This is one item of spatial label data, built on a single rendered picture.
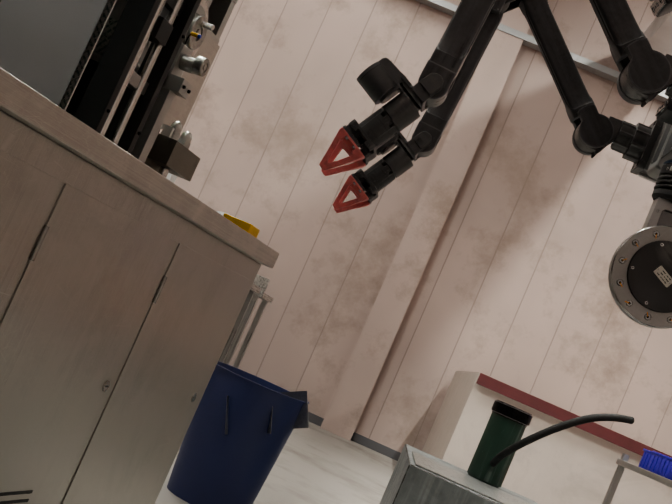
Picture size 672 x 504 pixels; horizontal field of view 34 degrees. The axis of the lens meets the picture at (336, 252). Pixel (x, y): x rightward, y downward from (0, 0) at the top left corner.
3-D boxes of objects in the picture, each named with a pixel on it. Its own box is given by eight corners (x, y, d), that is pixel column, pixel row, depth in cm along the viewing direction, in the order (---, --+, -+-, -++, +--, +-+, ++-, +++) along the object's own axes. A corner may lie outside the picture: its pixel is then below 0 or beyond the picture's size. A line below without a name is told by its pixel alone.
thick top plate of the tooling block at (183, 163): (166, 165, 244) (177, 140, 245) (18, 104, 254) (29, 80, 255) (190, 181, 260) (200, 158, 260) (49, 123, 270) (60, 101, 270)
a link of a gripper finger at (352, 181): (324, 193, 247) (358, 168, 247) (326, 198, 254) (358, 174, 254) (342, 217, 246) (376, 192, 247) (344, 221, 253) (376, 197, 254)
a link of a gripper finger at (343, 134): (309, 150, 198) (351, 119, 198) (311, 158, 205) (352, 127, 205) (331, 180, 197) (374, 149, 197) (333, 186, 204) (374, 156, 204)
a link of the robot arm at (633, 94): (690, 63, 198) (682, 71, 203) (637, 41, 199) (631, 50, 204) (671, 109, 197) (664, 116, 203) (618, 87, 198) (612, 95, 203)
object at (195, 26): (186, 48, 234) (197, 14, 233) (177, 45, 235) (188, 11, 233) (200, 51, 241) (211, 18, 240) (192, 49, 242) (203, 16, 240)
